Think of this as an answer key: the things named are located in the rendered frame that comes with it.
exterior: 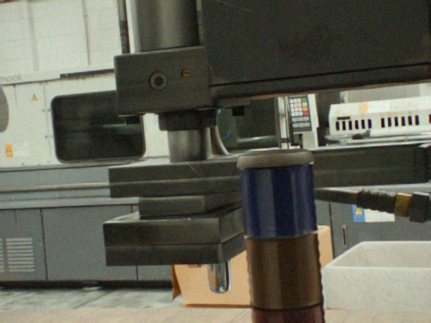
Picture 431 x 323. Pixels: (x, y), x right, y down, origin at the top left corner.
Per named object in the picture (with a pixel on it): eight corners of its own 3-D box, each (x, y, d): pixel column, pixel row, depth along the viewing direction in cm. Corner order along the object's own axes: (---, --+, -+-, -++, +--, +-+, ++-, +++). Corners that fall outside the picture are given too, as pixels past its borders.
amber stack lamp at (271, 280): (262, 291, 43) (256, 229, 43) (331, 291, 42) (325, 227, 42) (239, 308, 40) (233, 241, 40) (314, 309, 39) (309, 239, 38)
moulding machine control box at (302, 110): (285, 134, 518) (281, 75, 516) (297, 133, 539) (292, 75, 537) (313, 132, 511) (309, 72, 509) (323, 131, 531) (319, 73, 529)
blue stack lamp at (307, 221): (256, 226, 43) (251, 164, 43) (325, 224, 42) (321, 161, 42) (233, 238, 40) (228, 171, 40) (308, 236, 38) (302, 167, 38)
